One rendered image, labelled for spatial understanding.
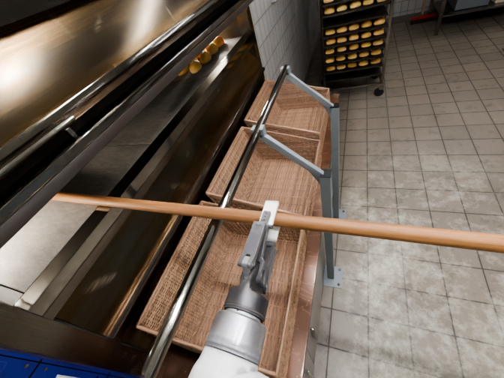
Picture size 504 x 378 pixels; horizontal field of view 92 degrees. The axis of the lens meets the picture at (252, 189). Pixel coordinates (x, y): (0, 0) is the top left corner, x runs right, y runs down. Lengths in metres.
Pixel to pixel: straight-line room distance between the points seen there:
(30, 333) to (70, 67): 0.65
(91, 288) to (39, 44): 0.65
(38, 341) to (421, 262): 1.82
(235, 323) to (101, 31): 0.83
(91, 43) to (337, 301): 1.66
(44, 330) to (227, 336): 0.53
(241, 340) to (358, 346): 1.28
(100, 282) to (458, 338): 1.65
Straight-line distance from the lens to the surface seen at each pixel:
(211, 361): 0.43
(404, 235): 0.52
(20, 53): 0.80
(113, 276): 0.92
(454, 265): 1.94
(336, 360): 1.64
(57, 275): 0.81
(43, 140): 0.64
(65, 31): 0.87
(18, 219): 0.58
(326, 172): 0.96
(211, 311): 1.18
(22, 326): 0.82
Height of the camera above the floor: 1.63
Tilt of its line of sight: 45 degrees down
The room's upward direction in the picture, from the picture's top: 21 degrees counter-clockwise
